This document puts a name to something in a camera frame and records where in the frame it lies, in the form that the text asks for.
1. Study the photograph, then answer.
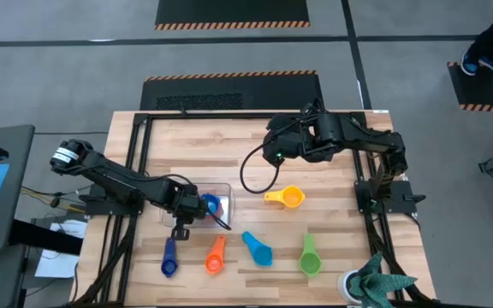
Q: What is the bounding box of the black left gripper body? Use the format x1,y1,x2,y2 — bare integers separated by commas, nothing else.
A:
163,181,209,240

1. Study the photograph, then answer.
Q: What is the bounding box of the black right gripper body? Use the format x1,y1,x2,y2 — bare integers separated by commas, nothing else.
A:
263,113,306,168

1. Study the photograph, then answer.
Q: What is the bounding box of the royal blue measuring cup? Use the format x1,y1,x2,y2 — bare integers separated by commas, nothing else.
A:
201,192,223,215

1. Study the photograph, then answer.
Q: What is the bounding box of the orange measuring cup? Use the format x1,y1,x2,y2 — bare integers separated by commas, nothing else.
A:
205,234,228,274

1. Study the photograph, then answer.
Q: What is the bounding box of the light blue measuring cup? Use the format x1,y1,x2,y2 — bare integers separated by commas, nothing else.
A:
241,231,274,267

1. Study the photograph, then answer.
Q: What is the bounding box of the yellow measuring cup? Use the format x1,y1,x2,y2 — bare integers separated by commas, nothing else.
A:
264,184,306,210

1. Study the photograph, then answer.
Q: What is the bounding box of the green measuring cup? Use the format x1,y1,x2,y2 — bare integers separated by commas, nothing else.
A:
299,233,323,276

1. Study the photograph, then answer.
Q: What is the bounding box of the clear plastic basket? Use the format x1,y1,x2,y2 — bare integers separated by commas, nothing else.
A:
160,182,235,228

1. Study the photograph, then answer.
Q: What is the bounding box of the navy blue measuring cup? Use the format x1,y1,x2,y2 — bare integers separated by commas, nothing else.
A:
160,237,179,279

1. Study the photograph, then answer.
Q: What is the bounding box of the black striped-edge floor mat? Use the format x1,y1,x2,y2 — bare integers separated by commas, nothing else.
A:
447,62,493,115
154,0,311,31
139,70,325,111

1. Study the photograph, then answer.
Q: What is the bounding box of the white paper sheet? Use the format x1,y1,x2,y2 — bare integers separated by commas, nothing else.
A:
34,249,80,279
48,218,88,240

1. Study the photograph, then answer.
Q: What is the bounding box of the white plant pot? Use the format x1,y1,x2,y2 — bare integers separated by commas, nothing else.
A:
337,269,359,305

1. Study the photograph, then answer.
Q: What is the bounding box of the black shelf bar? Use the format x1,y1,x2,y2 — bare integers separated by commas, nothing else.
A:
9,217,84,257

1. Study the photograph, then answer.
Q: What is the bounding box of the green artificial plant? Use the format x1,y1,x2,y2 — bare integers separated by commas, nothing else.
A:
348,251,419,308

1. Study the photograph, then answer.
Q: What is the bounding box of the black power cable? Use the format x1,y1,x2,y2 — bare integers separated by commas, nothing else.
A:
312,97,329,116

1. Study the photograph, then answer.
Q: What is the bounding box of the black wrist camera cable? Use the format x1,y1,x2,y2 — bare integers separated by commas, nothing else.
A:
240,139,282,196

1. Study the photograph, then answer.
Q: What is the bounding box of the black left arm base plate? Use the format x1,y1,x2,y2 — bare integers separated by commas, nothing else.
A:
79,194,145,217

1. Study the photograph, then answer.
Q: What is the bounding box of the black sleeved cable bundle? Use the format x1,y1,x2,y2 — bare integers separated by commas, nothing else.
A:
73,213,139,307
364,213,438,305

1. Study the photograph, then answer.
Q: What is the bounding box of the yellow and black cable bundle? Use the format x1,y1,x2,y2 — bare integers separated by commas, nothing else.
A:
20,184,87,214

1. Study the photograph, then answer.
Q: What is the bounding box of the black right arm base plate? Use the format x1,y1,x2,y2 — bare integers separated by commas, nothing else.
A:
354,179,426,215

